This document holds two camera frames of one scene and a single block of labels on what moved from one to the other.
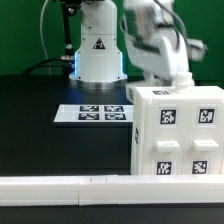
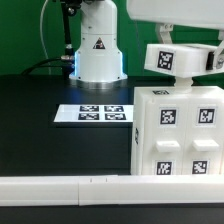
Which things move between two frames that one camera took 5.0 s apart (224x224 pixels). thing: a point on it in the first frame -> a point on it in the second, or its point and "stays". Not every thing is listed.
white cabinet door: [204, 151] stays
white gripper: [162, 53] -> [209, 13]
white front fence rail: [112, 189] stays
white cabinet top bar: [135, 93] -> [181, 60]
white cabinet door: [163, 137] stays
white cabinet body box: [177, 131] stays
